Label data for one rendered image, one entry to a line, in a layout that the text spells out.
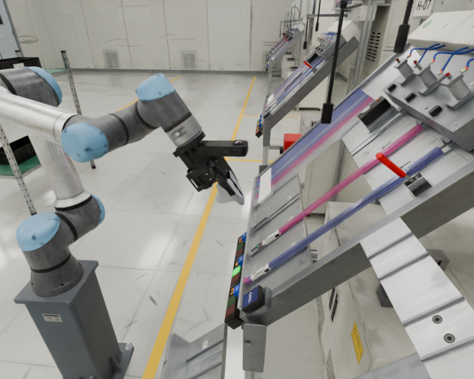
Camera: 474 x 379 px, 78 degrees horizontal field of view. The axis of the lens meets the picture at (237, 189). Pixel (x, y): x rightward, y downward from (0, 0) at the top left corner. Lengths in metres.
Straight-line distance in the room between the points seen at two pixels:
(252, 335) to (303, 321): 0.97
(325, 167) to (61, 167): 1.60
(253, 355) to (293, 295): 0.17
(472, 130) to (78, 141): 0.67
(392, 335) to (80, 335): 0.97
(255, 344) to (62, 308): 0.67
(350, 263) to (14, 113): 0.76
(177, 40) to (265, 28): 2.56
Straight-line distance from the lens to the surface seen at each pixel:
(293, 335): 1.59
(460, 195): 0.58
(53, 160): 1.04
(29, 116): 0.77
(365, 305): 0.94
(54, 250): 1.06
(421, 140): 0.71
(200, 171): 0.69
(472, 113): 0.59
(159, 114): 0.67
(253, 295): 0.65
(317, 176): 2.13
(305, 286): 0.64
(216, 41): 9.39
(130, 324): 1.68
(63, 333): 1.26
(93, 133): 0.64
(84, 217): 1.10
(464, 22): 0.84
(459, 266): 1.20
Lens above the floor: 1.30
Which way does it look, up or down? 29 degrees down
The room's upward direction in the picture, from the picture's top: straight up
